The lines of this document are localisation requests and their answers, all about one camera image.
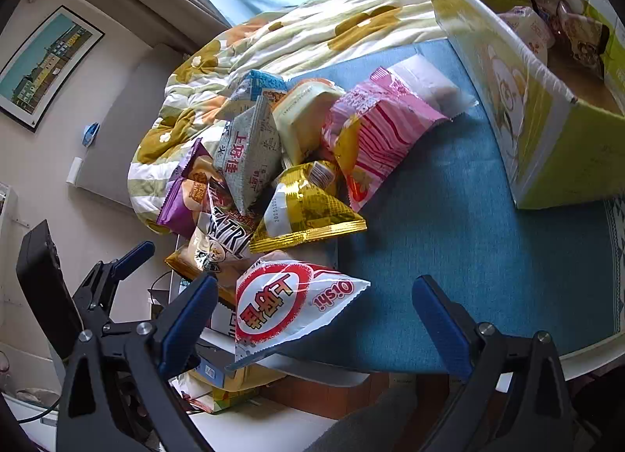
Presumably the purple snack packet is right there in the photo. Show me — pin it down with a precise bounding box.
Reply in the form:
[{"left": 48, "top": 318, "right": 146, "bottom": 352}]
[{"left": 157, "top": 138, "right": 220, "bottom": 239}]

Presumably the brown orange snack packet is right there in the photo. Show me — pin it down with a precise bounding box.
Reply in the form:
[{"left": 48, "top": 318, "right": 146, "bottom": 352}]
[{"left": 165, "top": 237, "right": 240, "bottom": 304}]

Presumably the dark printed snack packet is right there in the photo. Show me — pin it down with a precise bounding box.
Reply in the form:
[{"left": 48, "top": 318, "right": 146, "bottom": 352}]
[{"left": 526, "top": 0, "right": 611, "bottom": 79}]

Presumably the cream orange snack packet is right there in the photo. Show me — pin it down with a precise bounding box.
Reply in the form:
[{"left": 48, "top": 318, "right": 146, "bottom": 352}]
[{"left": 272, "top": 80, "right": 345, "bottom": 167}]

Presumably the blue white snack packet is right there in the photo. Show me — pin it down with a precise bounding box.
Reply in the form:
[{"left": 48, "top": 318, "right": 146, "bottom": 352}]
[{"left": 215, "top": 70, "right": 289, "bottom": 121}]

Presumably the pink striped snack packet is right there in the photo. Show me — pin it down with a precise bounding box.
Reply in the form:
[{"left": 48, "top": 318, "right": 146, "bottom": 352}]
[{"left": 321, "top": 66, "right": 450, "bottom": 213}]

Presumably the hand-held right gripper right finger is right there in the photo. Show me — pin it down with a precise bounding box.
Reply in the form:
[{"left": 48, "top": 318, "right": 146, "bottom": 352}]
[{"left": 411, "top": 274, "right": 587, "bottom": 452}]

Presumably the gold triangular snack packet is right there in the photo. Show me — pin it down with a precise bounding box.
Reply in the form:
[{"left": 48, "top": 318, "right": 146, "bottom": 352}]
[{"left": 249, "top": 161, "right": 367, "bottom": 254}]

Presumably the blue tablecloth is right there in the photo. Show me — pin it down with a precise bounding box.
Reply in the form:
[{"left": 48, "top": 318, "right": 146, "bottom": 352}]
[{"left": 229, "top": 39, "right": 621, "bottom": 375}]

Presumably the clear white snack packet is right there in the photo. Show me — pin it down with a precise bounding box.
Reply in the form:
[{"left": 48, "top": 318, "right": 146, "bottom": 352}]
[{"left": 388, "top": 54, "right": 479, "bottom": 116}]

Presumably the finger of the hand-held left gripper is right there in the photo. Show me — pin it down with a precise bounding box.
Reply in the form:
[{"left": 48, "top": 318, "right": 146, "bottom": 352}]
[{"left": 73, "top": 241, "right": 156, "bottom": 322}]

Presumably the yellow plastic bag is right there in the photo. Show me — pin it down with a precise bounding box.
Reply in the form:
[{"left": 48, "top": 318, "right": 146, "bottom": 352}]
[{"left": 171, "top": 364, "right": 284, "bottom": 414}]

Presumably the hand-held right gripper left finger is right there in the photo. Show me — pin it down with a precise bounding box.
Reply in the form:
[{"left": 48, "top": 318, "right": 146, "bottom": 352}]
[{"left": 55, "top": 274, "right": 219, "bottom": 452}]

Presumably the red circle white snack packet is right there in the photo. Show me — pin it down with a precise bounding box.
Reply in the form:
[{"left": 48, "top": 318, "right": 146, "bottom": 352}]
[{"left": 234, "top": 251, "right": 370, "bottom": 372}]

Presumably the white printed box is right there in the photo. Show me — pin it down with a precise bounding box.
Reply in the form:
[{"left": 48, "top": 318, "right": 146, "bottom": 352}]
[{"left": 211, "top": 303, "right": 240, "bottom": 341}]

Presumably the grey white snack packet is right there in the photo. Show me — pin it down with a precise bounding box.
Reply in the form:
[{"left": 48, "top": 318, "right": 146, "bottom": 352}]
[{"left": 213, "top": 95, "right": 284, "bottom": 216}]

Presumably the green cardboard box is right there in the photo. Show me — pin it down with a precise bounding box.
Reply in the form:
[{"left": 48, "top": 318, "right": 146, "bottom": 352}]
[{"left": 414, "top": 0, "right": 625, "bottom": 210}]

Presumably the grey bed headboard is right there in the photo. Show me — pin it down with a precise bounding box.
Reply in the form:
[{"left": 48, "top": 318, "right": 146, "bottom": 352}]
[{"left": 78, "top": 44, "right": 196, "bottom": 218}]

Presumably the floral striped blanket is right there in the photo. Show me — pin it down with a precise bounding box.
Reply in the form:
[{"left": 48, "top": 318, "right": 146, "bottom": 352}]
[{"left": 128, "top": 0, "right": 440, "bottom": 234}]

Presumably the framed houses picture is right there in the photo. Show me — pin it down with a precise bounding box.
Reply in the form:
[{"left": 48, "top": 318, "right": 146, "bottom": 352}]
[{"left": 0, "top": 5, "right": 105, "bottom": 133}]

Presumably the black silver snack packet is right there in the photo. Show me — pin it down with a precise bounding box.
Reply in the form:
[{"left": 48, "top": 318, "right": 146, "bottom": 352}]
[{"left": 195, "top": 183, "right": 264, "bottom": 262}]

